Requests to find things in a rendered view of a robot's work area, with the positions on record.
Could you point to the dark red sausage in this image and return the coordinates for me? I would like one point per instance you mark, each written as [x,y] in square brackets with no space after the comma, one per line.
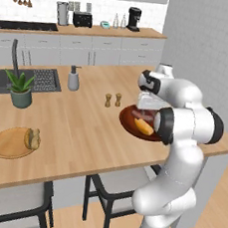
[142,115]

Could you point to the black coffee machine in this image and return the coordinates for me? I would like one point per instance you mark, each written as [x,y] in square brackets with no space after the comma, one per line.
[134,18]

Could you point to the dark grey sink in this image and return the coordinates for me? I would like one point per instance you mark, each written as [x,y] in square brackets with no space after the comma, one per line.
[44,79]

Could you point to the grey base cupboard run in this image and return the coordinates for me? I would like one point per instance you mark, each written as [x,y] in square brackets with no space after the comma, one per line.
[76,50]

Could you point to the grey metal kettle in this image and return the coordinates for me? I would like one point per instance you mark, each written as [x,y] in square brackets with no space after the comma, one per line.
[63,14]

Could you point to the dark grey tap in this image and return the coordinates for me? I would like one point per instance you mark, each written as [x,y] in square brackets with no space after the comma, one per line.
[15,58]

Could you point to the black toaster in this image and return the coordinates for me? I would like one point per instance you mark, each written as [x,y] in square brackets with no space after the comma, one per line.
[82,19]

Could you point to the green plant in grey pot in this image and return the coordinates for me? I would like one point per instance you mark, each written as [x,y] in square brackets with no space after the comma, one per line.
[20,97]

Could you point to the grey soap dispenser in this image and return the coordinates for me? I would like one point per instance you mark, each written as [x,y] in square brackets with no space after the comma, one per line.
[73,80]

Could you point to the small teal box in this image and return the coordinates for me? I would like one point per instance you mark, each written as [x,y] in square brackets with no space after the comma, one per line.
[105,24]

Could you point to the black chair with grey seat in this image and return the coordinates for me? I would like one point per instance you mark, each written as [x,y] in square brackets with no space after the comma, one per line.
[121,185]
[9,201]

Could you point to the pale brown bun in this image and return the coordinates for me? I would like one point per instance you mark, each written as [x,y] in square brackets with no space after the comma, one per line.
[32,139]

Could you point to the dark red bowl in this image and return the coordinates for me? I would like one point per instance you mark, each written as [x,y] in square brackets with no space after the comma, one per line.
[128,122]

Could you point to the yellow bun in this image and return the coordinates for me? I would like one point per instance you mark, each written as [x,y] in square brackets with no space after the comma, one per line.
[144,126]

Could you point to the clear glass bottle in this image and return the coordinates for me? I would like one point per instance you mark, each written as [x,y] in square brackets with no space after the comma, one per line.
[123,22]
[115,22]

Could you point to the black hob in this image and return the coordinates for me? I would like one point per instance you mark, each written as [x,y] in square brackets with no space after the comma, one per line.
[26,26]

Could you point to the small wooden shaker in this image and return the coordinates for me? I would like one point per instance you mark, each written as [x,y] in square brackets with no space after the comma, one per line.
[118,100]
[108,101]

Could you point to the round wooden plate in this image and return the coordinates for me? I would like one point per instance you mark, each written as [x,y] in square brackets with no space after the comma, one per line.
[9,143]

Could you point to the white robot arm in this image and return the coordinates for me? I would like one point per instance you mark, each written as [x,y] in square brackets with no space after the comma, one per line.
[183,167]

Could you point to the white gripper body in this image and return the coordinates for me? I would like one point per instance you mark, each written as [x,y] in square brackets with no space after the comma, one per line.
[150,101]

